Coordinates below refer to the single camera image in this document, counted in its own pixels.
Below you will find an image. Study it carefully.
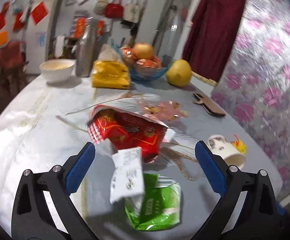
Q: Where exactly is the white paper cup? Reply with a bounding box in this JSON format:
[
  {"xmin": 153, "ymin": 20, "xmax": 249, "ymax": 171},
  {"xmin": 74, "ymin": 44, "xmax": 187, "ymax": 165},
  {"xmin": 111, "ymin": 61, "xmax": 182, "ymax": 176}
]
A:
[{"xmin": 207, "ymin": 134, "xmax": 246, "ymax": 169}]

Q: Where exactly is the green tea packet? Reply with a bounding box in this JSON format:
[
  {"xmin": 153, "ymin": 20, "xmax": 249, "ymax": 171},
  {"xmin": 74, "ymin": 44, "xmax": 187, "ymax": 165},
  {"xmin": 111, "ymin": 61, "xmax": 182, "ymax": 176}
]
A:
[{"xmin": 124, "ymin": 173, "xmax": 181, "ymax": 231}]

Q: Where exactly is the white pink printed wrapper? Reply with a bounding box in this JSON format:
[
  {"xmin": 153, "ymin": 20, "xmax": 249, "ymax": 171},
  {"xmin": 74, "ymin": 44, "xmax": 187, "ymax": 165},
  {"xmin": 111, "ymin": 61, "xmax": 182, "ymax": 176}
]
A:
[{"xmin": 110, "ymin": 147, "xmax": 145, "ymax": 204}]

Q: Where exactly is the red snack bag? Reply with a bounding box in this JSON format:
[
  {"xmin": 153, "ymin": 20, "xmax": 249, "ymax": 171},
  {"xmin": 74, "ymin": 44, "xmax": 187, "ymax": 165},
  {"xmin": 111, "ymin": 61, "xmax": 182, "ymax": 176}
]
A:
[{"xmin": 88, "ymin": 105, "xmax": 168, "ymax": 163}]

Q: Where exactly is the pink clear candy wrapper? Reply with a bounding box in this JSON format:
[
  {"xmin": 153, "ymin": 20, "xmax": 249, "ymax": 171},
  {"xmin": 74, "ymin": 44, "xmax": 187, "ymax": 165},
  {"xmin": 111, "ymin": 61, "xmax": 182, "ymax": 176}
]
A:
[{"xmin": 140, "ymin": 100, "xmax": 189, "ymax": 121}]

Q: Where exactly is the grey feather print tablecloth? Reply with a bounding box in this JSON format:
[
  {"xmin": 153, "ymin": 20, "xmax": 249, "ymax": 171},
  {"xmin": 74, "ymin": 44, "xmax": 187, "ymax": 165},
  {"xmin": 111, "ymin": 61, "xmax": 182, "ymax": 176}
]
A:
[{"xmin": 0, "ymin": 77, "xmax": 282, "ymax": 239}]

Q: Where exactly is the floral plastic sheet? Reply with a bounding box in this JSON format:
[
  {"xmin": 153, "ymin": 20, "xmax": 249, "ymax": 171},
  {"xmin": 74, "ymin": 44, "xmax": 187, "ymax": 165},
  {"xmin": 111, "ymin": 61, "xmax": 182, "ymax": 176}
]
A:
[{"xmin": 212, "ymin": 0, "xmax": 290, "ymax": 199}]

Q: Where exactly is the red cloth side table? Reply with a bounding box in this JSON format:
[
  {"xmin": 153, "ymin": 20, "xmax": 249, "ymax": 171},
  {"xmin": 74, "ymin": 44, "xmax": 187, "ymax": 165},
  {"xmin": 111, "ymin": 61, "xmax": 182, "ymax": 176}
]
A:
[{"xmin": 0, "ymin": 40, "xmax": 30, "ymax": 131}]

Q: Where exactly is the white ceramic bowl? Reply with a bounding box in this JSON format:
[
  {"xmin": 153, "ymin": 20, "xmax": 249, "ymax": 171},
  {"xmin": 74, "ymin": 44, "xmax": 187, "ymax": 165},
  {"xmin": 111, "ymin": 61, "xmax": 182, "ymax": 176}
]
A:
[{"xmin": 39, "ymin": 59, "xmax": 76, "ymax": 83}]

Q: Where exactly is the yellow pomelo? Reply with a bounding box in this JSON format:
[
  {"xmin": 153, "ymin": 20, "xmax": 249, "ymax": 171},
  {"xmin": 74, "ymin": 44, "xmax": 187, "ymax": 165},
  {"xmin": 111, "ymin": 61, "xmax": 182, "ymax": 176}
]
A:
[{"xmin": 166, "ymin": 60, "xmax": 192, "ymax": 87}]

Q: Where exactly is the yellow tissue pack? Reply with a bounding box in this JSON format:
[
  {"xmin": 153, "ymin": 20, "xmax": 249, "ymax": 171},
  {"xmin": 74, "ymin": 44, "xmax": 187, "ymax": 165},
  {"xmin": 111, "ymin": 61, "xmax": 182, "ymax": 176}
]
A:
[{"xmin": 91, "ymin": 44, "xmax": 130, "ymax": 89}]

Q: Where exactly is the steel water bottle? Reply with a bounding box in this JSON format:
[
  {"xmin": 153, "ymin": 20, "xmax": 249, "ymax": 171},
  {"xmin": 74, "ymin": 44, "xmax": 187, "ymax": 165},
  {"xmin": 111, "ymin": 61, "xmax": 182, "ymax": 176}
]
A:
[{"xmin": 75, "ymin": 17, "xmax": 98, "ymax": 77}]

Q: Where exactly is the blue glass fruit bowl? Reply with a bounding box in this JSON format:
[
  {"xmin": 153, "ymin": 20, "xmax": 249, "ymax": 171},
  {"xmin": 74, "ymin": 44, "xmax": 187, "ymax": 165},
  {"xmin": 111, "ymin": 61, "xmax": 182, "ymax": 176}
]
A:
[{"xmin": 120, "ymin": 45, "xmax": 169, "ymax": 82}]

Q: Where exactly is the dark red curtain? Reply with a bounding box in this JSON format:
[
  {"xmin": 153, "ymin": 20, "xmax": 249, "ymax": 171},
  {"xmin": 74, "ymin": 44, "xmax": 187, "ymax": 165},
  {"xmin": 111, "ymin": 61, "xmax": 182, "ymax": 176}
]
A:
[{"xmin": 182, "ymin": 0, "xmax": 246, "ymax": 82}]

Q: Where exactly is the red orange gift box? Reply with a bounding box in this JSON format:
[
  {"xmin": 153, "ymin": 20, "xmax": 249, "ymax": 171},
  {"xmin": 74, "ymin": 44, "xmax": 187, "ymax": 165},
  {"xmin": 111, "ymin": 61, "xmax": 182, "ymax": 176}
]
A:
[{"xmin": 73, "ymin": 17, "xmax": 104, "ymax": 38}]

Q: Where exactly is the apple on top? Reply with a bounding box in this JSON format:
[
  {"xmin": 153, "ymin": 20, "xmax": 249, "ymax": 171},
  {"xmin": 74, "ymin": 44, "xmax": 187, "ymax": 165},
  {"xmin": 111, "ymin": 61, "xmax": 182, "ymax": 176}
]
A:
[{"xmin": 133, "ymin": 43, "xmax": 154, "ymax": 60}]

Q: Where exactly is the beige hanging bag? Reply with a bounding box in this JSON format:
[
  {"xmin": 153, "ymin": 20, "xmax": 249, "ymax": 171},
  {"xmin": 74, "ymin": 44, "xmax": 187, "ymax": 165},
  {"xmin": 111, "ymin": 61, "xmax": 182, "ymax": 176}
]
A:
[{"xmin": 93, "ymin": 0, "xmax": 109, "ymax": 15}]

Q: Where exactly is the white refrigerator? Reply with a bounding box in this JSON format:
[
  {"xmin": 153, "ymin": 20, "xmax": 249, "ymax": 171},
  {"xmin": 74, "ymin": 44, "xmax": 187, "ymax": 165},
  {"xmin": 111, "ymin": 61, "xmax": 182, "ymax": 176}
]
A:
[{"xmin": 25, "ymin": 0, "xmax": 59, "ymax": 75}]

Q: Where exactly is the red handbag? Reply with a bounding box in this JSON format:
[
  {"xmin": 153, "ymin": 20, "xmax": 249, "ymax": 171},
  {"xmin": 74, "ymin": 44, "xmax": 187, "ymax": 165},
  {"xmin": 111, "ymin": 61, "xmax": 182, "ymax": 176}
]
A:
[{"xmin": 104, "ymin": 0, "xmax": 124, "ymax": 19}]

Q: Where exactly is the white tote bag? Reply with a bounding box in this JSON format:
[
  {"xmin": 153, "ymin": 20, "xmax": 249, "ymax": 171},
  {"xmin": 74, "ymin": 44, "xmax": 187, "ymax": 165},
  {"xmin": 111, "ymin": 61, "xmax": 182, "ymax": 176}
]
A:
[{"xmin": 123, "ymin": 0, "xmax": 141, "ymax": 23}]

